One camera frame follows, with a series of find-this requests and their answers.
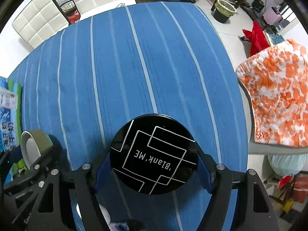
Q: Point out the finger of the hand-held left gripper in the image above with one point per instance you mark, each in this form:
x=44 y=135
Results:
x=10 y=156
x=45 y=160

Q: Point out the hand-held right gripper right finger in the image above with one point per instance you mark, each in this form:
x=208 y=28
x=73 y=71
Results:
x=204 y=173

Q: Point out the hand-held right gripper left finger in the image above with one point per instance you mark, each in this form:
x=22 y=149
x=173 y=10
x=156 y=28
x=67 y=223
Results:
x=103 y=173

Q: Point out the silver round tin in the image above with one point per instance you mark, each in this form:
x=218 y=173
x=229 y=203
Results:
x=42 y=137

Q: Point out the blue printed cardboard box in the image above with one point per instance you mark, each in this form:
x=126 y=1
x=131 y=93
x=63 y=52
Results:
x=9 y=105

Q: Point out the black round compact case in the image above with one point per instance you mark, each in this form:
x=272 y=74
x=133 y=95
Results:
x=154 y=154

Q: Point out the grey chair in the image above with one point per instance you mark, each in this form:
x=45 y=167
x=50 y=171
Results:
x=272 y=149

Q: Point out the teal blanket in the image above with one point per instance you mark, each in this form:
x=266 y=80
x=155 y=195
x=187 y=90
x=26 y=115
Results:
x=286 y=164

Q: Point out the orange floral cloth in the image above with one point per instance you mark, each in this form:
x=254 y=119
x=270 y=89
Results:
x=276 y=93

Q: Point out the blue striped tablecloth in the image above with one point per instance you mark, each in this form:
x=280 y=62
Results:
x=144 y=65

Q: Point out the red plastic bag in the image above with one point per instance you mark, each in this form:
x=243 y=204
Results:
x=74 y=18

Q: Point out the red cloth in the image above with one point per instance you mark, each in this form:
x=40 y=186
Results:
x=257 y=38

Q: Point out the black trash bin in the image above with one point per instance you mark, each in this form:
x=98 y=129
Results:
x=223 y=13

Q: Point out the pink suitcase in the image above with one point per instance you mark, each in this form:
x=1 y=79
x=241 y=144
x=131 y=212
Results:
x=275 y=14

